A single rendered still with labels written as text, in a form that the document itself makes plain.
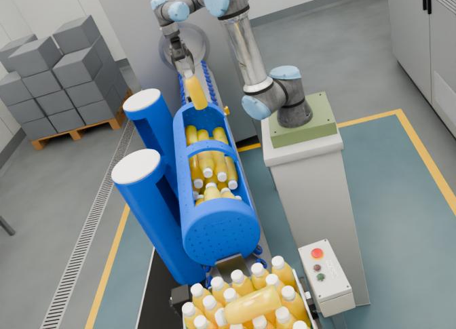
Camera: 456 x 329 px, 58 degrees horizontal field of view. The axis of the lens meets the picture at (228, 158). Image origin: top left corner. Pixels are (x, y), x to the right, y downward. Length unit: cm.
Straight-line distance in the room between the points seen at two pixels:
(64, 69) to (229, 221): 383
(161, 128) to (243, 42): 154
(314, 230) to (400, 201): 114
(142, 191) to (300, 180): 84
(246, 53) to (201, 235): 66
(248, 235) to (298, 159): 40
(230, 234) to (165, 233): 91
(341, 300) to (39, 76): 445
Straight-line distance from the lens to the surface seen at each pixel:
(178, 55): 184
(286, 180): 177
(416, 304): 253
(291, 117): 168
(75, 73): 500
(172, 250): 245
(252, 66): 150
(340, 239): 207
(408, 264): 268
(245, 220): 145
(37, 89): 528
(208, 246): 152
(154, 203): 221
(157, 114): 286
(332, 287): 127
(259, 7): 652
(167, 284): 278
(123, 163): 230
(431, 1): 326
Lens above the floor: 214
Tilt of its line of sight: 34 degrees down
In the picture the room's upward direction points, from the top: 22 degrees counter-clockwise
